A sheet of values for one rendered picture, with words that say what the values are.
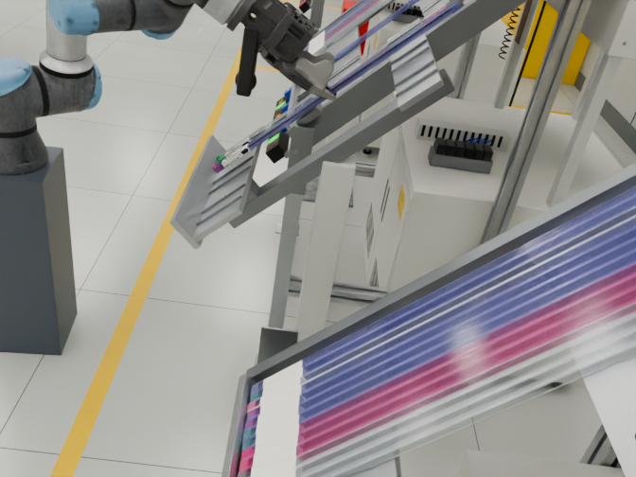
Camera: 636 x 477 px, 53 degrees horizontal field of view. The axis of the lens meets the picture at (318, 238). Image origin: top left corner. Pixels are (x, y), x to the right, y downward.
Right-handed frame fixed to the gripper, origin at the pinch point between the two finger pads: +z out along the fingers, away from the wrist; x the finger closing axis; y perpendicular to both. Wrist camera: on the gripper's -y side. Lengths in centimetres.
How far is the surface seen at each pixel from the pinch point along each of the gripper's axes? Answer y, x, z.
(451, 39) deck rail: 16.8, 30.5, 18.7
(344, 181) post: -9.5, -3.0, 11.9
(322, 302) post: -33.6, -3.1, 26.6
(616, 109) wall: 24, 277, 203
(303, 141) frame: -19.6, 25.7, 8.3
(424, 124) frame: -8, 62, 39
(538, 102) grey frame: 20, 27, 41
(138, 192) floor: -114, 113, -7
